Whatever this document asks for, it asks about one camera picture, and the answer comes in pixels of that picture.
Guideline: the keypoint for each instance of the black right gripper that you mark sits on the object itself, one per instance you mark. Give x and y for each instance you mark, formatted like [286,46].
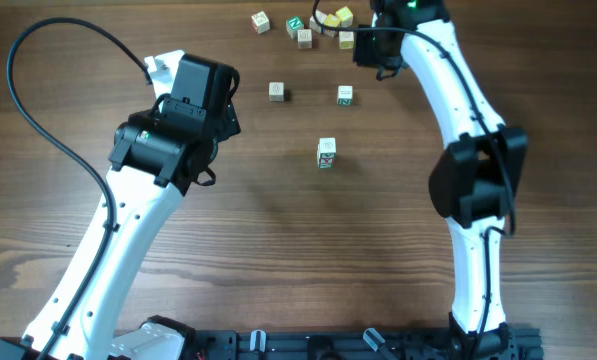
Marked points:
[361,58]

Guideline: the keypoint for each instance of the green V letter block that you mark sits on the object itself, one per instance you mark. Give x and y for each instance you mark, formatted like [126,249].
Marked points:
[327,148]

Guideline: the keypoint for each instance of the green base tower block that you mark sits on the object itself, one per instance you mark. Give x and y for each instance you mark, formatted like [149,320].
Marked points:
[325,163]

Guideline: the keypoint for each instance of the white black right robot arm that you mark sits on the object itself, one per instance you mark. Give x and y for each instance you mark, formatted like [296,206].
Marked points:
[474,183]

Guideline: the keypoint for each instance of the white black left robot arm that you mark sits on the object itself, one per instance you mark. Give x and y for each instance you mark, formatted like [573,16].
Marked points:
[157,155]

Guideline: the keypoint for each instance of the yellow white picture block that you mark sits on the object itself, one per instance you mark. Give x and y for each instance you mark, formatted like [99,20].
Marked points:
[346,40]

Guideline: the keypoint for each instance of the yellow block top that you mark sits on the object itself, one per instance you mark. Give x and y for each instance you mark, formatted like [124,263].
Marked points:
[345,16]

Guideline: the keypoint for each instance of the yellow block left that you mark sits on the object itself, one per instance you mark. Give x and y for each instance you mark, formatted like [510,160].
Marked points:
[331,25]

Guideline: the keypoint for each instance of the white blue picture block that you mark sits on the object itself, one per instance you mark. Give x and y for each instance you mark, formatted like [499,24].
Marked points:
[316,20]

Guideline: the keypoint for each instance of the white M picture block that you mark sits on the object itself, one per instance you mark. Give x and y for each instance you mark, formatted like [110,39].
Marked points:
[304,38]

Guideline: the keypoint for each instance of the green N letter block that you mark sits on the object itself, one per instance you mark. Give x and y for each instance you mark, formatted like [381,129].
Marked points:
[293,25]

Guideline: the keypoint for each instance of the green Z white block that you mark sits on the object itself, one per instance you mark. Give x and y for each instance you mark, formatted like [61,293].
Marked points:
[276,92]

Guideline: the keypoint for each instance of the red picture block far left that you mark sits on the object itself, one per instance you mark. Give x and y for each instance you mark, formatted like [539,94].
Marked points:
[260,22]

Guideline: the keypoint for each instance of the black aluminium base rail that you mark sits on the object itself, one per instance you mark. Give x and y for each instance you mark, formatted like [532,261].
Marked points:
[328,345]

